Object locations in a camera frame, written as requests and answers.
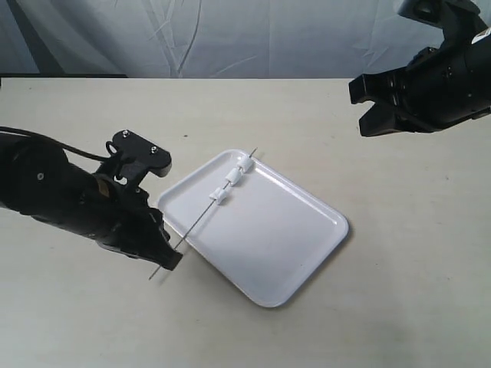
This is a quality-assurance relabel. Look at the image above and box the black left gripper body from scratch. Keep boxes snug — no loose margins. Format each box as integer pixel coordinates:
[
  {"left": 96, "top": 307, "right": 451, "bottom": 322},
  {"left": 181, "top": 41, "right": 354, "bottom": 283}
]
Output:
[{"left": 81, "top": 173, "right": 164, "bottom": 258}]

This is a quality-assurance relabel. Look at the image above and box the grey wrinkled backdrop curtain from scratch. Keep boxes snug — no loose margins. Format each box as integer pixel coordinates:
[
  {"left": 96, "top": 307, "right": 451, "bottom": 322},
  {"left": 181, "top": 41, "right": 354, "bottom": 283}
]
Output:
[{"left": 1, "top": 1, "right": 443, "bottom": 79}]

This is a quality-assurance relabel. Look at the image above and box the white marshmallow piece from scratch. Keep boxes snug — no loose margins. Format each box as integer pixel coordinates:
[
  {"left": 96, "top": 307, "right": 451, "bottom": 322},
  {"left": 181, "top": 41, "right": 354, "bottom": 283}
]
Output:
[
  {"left": 236, "top": 156, "right": 254, "bottom": 174},
  {"left": 226, "top": 167, "right": 243, "bottom": 187}
]

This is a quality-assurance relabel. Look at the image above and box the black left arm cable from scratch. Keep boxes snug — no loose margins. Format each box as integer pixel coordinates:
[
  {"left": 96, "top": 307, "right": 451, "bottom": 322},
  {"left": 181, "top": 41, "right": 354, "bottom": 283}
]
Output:
[{"left": 0, "top": 126, "right": 112, "bottom": 161}]

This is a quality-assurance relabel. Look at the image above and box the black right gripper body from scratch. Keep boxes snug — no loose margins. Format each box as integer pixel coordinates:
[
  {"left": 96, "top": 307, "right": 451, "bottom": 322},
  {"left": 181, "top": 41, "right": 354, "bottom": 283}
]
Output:
[{"left": 387, "top": 45, "right": 490, "bottom": 133}]

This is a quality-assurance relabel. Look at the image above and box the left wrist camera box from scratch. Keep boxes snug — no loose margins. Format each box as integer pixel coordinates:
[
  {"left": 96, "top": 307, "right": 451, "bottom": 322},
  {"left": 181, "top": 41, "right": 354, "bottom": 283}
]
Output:
[{"left": 100, "top": 130, "right": 172, "bottom": 185}]

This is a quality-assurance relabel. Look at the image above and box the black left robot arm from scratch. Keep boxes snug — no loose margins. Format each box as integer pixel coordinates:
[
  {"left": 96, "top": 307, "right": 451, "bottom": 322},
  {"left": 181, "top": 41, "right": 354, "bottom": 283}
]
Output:
[{"left": 1, "top": 127, "right": 183, "bottom": 271}]

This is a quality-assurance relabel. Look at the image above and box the white rectangular plastic tray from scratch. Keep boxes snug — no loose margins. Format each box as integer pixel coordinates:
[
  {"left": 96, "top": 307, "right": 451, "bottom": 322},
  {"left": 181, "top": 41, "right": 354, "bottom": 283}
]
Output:
[{"left": 157, "top": 149, "right": 349, "bottom": 308}]

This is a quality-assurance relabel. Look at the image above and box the thin metal skewer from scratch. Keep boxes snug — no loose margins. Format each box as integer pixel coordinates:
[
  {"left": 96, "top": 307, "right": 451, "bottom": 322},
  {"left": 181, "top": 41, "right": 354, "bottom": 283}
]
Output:
[{"left": 147, "top": 147, "right": 259, "bottom": 281}]

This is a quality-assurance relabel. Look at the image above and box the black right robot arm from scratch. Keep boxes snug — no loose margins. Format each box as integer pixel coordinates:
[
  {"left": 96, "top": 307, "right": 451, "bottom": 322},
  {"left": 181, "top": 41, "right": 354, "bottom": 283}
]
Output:
[{"left": 348, "top": 1, "right": 490, "bottom": 137}]

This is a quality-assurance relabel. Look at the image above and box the white marshmallow piece lowest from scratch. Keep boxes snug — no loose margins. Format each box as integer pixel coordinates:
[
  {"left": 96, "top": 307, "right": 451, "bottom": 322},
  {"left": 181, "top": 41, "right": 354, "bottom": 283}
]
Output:
[{"left": 209, "top": 187, "right": 229, "bottom": 205}]

